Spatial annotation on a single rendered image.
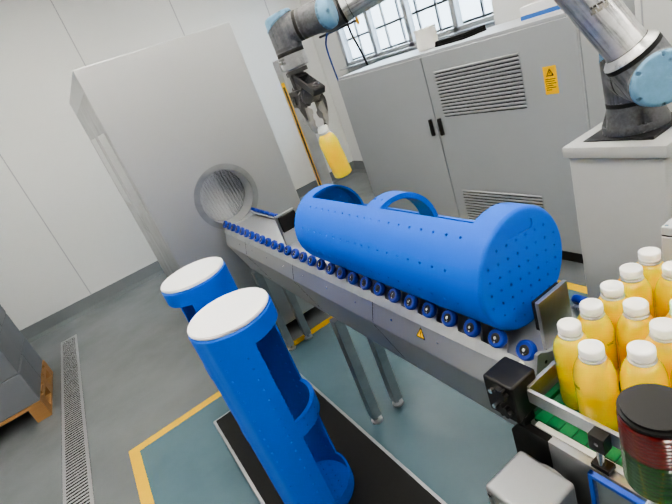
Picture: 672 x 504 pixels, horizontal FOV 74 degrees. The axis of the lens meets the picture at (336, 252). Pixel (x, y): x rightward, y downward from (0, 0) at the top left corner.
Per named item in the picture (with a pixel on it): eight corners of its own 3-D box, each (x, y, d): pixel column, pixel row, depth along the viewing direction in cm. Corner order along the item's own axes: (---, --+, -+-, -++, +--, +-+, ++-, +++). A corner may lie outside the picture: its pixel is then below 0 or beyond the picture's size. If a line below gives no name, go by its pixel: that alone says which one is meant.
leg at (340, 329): (378, 413, 225) (337, 313, 201) (385, 419, 220) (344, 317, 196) (369, 420, 223) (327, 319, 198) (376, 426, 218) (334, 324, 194)
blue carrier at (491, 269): (364, 241, 183) (348, 174, 173) (567, 298, 109) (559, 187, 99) (305, 269, 171) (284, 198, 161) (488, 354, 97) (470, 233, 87)
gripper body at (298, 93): (312, 102, 156) (299, 67, 151) (324, 99, 149) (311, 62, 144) (294, 110, 153) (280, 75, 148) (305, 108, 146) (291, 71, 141)
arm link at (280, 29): (286, 6, 133) (257, 19, 136) (301, 49, 138) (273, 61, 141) (294, 6, 141) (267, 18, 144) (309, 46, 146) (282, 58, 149)
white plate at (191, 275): (189, 259, 206) (190, 262, 207) (146, 293, 185) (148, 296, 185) (234, 253, 193) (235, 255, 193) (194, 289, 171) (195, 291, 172)
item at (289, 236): (303, 236, 216) (291, 207, 210) (306, 237, 212) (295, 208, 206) (285, 246, 212) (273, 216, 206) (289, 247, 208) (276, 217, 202)
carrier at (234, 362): (300, 542, 162) (367, 496, 169) (191, 355, 128) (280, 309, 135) (279, 485, 187) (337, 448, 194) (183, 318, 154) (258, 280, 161)
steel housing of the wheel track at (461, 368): (278, 252, 296) (257, 205, 283) (618, 404, 115) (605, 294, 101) (240, 273, 285) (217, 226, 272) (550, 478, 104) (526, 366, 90)
